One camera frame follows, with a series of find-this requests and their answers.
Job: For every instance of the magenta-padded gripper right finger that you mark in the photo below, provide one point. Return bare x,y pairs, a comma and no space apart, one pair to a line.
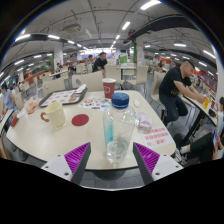
166,165

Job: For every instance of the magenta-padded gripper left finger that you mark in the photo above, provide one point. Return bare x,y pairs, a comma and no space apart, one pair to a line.
55,165

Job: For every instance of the clear blue-capped water bottle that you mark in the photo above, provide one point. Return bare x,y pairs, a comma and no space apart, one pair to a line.
118,130

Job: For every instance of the white notice sticker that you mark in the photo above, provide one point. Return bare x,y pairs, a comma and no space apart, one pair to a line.
158,137

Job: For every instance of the clear plastic packet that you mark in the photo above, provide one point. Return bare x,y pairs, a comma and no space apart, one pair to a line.
145,122

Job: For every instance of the flat round red coaster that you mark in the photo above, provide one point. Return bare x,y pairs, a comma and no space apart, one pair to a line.
80,120

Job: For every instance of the red flat box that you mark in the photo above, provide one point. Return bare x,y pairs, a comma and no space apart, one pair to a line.
14,121

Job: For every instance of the beige cafeteria table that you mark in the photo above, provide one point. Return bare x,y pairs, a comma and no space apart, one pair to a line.
195,108
4,120

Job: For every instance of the clear plastic food bag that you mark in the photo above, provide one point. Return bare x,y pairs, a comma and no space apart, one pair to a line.
30,106

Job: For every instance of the brown tray with paper liner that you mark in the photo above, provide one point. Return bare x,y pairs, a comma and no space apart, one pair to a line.
60,97

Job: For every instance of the small white sachet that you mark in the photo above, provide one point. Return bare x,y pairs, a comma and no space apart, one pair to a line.
136,103

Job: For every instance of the colourful printed flyer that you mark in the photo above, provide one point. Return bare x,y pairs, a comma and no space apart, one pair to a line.
93,103

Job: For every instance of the beige chair with round hole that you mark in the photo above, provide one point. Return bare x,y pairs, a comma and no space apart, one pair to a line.
53,86
88,81

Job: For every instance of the crumpled white napkin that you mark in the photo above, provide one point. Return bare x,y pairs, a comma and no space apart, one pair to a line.
81,88

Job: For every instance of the red paper cup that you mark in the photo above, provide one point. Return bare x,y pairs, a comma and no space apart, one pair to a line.
109,89

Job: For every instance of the beige cafeteria chairs group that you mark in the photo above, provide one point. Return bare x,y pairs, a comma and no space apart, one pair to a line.
113,71

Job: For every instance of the ceiling air conditioner unit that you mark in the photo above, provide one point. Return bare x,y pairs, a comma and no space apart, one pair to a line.
72,27

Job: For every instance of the ceiling lights group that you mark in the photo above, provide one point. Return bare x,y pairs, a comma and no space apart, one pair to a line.
126,25

